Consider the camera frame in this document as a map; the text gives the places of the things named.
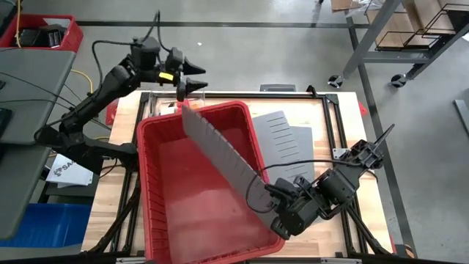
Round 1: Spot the black device in basket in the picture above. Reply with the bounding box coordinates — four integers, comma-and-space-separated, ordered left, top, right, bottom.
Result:
18, 23, 67, 48

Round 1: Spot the white paper sheet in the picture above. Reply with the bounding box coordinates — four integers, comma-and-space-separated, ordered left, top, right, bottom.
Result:
43, 17, 72, 29

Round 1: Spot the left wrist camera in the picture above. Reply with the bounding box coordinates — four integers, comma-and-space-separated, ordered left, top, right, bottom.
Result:
165, 47, 185, 71

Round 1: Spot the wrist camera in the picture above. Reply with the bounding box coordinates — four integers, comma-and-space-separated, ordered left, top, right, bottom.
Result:
165, 47, 185, 71
264, 177, 300, 202

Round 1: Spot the black floor stand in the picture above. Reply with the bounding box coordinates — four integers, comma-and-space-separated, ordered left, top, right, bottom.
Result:
36, 179, 100, 206

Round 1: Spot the silver metal bracket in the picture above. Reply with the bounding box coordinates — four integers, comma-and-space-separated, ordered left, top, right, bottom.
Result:
116, 256, 159, 264
320, 257, 363, 264

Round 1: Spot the grey mount plate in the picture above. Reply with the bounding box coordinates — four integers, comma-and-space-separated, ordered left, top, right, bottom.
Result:
259, 84, 297, 92

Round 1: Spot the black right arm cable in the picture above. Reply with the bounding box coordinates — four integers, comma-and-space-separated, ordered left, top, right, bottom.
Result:
244, 158, 363, 215

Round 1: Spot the yellow cable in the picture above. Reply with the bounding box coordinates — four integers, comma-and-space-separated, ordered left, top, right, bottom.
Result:
70, 68, 95, 95
13, 0, 23, 48

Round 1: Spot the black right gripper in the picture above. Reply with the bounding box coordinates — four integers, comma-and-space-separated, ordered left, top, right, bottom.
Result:
271, 196, 326, 241

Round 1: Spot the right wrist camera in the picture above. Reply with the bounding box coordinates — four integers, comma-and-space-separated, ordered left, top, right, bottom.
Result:
264, 177, 300, 202

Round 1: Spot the small red basket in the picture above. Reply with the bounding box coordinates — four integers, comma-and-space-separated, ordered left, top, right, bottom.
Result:
0, 13, 84, 54

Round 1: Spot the small cardboard box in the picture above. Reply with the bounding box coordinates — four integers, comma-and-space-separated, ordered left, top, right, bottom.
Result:
330, 0, 364, 12

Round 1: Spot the white block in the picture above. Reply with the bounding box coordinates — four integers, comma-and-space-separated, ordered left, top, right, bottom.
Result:
160, 102, 177, 117

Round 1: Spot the white paper with logo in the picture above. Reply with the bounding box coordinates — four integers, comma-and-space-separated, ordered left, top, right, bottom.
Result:
45, 153, 95, 188

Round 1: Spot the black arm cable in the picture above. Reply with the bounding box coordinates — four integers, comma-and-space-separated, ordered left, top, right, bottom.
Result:
244, 158, 363, 215
90, 10, 173, 89

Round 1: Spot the black aluminium frame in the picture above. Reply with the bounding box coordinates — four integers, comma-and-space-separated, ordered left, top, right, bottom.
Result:
86, 84, 396, 257

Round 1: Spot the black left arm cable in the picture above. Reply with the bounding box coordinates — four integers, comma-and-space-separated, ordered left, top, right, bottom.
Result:
90, 10, 173, 89

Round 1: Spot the black caster wheel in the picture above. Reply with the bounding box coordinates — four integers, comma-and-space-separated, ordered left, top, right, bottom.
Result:
328, 74, 346, 89
390, 73, 408, 89

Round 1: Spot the long grey slotted divider panel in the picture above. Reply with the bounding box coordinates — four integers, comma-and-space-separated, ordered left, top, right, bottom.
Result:
181, 105, 281, 231

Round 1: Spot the grey desk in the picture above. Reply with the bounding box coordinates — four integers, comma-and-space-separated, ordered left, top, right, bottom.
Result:
0, 47, 77, 241

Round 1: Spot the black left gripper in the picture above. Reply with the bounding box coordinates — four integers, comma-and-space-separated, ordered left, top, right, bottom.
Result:
141, 57, 209, 103

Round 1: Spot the black desk support bar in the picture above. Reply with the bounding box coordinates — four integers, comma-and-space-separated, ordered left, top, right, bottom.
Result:
34, 126, 106, 175

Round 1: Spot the blue plastic bin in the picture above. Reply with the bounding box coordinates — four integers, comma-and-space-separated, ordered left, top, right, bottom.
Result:
0, 203, 92, 249

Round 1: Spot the grey metal bar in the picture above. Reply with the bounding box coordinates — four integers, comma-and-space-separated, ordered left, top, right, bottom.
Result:
453, 98, 469, 139

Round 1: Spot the large red plastic bin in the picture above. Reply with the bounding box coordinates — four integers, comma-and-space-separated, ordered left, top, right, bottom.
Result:
136, 100, 287, 264

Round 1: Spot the thin black desk cable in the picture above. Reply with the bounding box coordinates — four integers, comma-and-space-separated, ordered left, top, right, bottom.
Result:
0, 71, 113, 131

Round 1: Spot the black device on desk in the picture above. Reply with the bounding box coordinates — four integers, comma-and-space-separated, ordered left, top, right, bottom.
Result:
0, 107, 13, 139

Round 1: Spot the grey metal cart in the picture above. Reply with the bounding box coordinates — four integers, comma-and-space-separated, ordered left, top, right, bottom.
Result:
342, 0, 469, 81

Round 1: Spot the large cardboard box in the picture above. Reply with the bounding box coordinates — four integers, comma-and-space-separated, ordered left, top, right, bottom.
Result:
366, 0, 459, 48

